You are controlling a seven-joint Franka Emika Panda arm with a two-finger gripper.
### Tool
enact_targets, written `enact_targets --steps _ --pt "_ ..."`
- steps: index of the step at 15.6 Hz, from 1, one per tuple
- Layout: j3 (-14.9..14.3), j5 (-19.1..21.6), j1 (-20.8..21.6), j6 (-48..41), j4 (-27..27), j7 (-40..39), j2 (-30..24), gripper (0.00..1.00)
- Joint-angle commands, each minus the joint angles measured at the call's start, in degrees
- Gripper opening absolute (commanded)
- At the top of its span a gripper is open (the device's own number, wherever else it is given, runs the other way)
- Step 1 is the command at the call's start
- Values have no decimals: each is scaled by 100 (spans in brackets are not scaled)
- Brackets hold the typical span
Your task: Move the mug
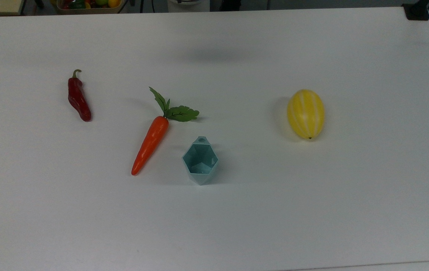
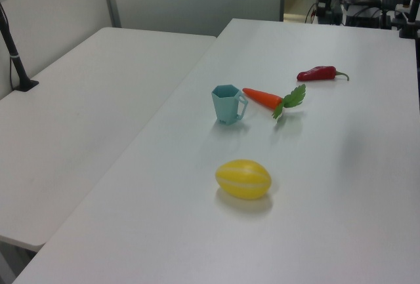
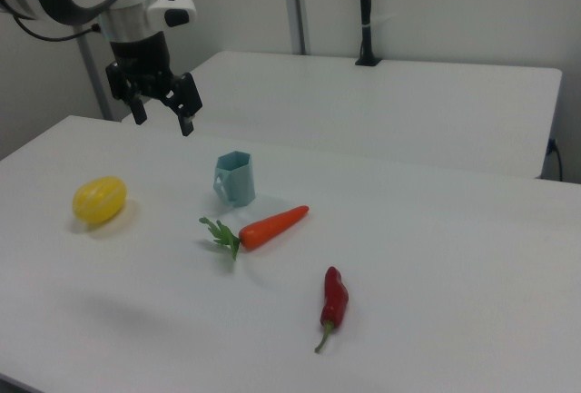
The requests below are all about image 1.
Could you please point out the teal faceted mug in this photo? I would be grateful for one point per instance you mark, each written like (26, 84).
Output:
(199, 160)

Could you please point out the orange toy carrot green leaves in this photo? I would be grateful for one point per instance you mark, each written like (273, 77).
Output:
(152, 141)

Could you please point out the yellow striped melon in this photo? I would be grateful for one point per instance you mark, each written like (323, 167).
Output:
(306, 114)

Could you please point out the red chili pepper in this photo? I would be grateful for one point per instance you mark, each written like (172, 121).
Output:
(78, 99)

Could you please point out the yellow toy fruit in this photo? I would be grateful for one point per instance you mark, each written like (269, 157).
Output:
(114, 3)

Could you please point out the basket of toy produce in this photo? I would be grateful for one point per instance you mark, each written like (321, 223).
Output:
(86, 10)

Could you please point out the black table clamp mount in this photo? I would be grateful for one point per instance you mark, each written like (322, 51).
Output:
(417, 13)

